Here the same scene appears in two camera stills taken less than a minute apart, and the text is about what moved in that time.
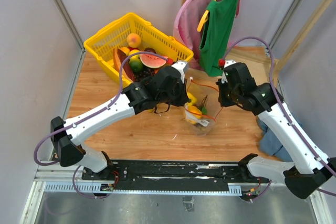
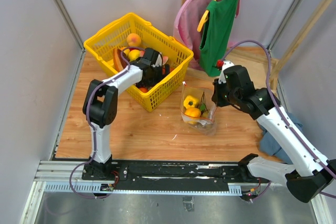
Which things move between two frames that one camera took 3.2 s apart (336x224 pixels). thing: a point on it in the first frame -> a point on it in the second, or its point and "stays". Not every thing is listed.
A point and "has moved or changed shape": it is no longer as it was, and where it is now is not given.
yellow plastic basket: x=101 y=45 stays
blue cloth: x=270 y=144 stays
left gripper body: x=176 y=97 -> x=157 y=75
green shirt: x=218 y=18 stays
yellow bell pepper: x=193 y=99 has moved or changed shape
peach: x=133 y=40 stays
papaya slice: x=127 y=70 stays
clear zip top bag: x=204 y=104 has moved or changed shape
